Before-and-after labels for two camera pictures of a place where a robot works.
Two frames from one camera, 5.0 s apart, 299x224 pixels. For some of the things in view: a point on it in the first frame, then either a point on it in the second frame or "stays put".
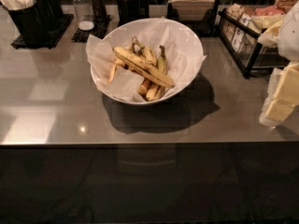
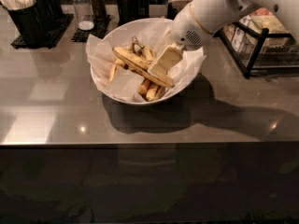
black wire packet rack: [240, 29] stays put
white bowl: [146, 61] stays put
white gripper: [290, 41] → [186, 29]
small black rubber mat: [102, 23] stays put
